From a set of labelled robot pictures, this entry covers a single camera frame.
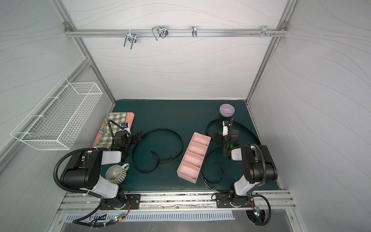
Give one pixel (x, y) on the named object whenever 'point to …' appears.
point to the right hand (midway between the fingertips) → (223, 129)
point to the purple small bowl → (227, 110)
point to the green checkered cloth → (105, 138)
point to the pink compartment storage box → (193, 159)
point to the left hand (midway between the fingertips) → (133, 132)
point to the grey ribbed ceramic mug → (116, 174)
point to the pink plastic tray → (130, 118)
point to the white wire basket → (58, 120)
